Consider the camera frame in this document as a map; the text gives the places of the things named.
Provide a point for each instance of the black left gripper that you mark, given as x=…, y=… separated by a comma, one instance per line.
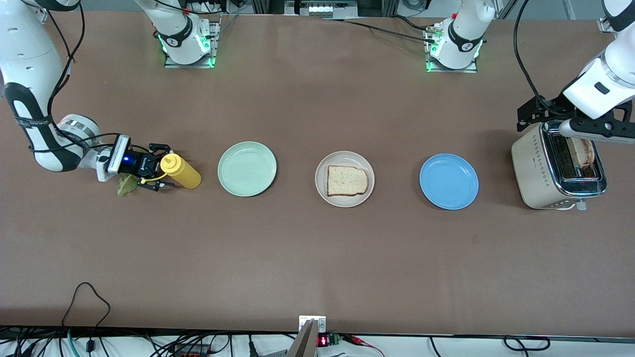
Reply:
x=554, y=107

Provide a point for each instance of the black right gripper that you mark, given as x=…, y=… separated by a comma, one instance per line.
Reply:
x=140, y=165

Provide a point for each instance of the yellow squeeze bottle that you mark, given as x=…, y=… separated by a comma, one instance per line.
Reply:
x=183, y=172

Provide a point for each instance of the green lettuce leaf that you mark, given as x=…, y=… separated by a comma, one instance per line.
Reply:
x=126, y=187

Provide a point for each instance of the toasted bread slice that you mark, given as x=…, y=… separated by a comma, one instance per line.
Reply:
x=584, y=152
x=347, y=181

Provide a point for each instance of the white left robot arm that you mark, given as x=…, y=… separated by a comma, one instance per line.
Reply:
x=466, y=29

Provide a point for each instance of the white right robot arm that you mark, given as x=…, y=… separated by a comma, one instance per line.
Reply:
x=30, y=64

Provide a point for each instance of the light green plate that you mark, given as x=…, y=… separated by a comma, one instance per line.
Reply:
x=247, y=168

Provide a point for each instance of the blue plate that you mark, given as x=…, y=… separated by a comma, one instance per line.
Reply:
x=449, y=181

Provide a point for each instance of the beige plate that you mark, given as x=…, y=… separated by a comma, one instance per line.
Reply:
x=345, y=158

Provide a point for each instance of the beige chrome toaster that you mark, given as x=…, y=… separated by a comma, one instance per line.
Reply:
x=533, y=168

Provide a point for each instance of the black power unit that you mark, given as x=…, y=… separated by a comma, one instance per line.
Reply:
x=320, y=9

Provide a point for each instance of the red digit display module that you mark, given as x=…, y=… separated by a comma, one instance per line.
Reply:
x=323, y=340

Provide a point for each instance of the green terminal block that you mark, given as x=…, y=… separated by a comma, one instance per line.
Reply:
x=335, y=339

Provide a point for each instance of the red clip lead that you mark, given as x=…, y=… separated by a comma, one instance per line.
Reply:
x=362, y=342

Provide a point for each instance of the metal table corner bracket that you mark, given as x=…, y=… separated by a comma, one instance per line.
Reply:
x=606, y=25

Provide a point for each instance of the small metal mounting bracket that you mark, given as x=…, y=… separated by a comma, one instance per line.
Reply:
x=320, y=322

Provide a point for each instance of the grey metal camera post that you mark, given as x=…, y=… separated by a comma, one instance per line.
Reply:
x=302, y=344

